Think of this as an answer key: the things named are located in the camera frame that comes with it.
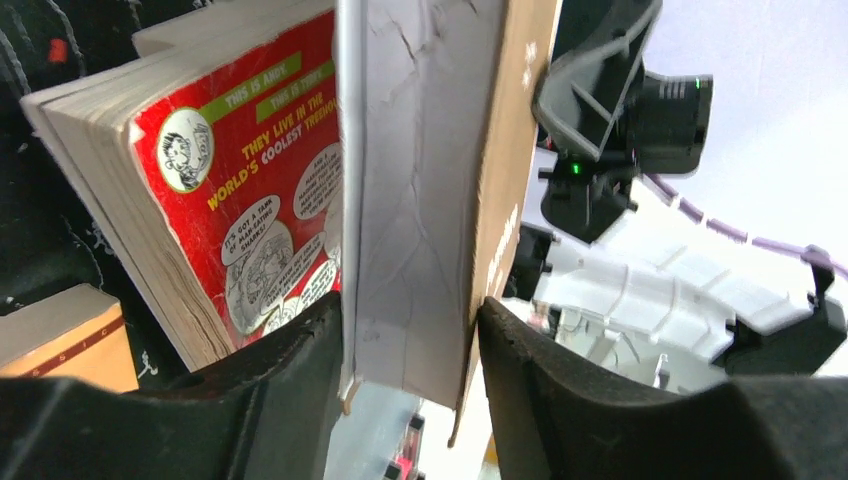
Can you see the orange paperback book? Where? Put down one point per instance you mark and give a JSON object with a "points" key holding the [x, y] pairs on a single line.
{"points": [[79, 332]]}

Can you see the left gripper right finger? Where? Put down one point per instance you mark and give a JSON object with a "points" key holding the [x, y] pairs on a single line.
{"points": [[556, 415]]}

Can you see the red comic treehouse book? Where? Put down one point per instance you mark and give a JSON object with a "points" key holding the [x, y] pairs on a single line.
{"points": [[213, 169]]}

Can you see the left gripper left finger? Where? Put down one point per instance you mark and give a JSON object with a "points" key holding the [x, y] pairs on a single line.
{"points": [[263, 412]]}

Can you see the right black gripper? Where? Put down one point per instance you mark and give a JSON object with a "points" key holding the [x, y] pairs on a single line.
{"points": [[583, 90]]}

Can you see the brown Decorate Furniture book box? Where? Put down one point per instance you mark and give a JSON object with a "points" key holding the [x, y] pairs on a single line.
{"points": [[438, 139]]}

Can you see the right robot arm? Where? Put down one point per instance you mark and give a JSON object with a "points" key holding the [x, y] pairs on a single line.
{"points": [[622, 269]]}

